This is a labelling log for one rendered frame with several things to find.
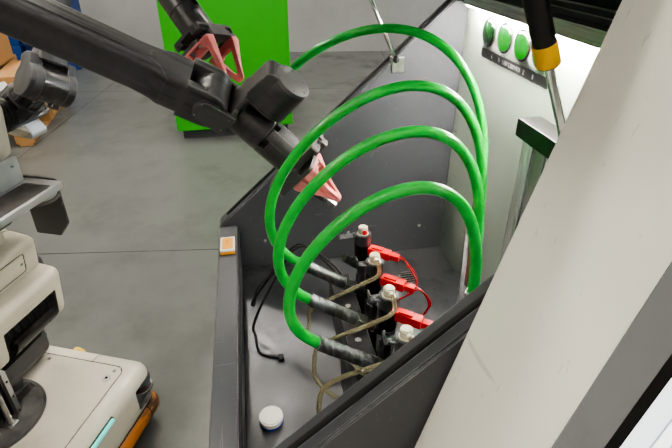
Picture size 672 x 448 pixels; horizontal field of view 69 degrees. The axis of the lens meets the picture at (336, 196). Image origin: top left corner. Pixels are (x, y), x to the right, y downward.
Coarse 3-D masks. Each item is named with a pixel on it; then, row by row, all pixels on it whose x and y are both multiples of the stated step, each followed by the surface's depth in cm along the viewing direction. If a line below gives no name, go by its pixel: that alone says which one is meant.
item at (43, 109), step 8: (8, 88) 111; (0, 96) 113; (8, 96) 111; (16, 96) 111; (16, 104) 111; (24, 104) 112; (32, 104) 112; (40, 104) 114; (24, 112) 113; (32, 112) 114; (40, 112) 117; (24, 120) 115; (32, 120) 118
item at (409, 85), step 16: (416, 80) 62; (368, 96) 62; (448, 96) 64; (336, 112) 62; (464, 112) 65; (320, 128) 63; (304, 144) 63; (480, 144) 68; (288, 160) 64; (480, 160) 69; (272, 192) 66; (272, 208) 67; (272, 224) 68; (272, 240) 69; (288, 256) 71; (320, 272) 73
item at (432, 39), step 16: (352, 32) 74; (368, 32) 74; (384, 32) 73; (400, 32) 73; (416, 32) 72; (320, 48) 76; (448, 48) 72; (464, 64) 73; (480, 96) 75; (480, 112) 75; (480, 128) 77
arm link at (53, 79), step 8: (48, 72) 107; (56, 72) 109; (48, 80) 107; (56, 80) 108; (64, 80) 110; (48, 88) 107; (56, 88) 108; (64, 88) 110; (40, 96) 107; (48, 96) 108; (56, 96) 109; (64, 96) 110; (48, 104) 111; (56, 104) 111
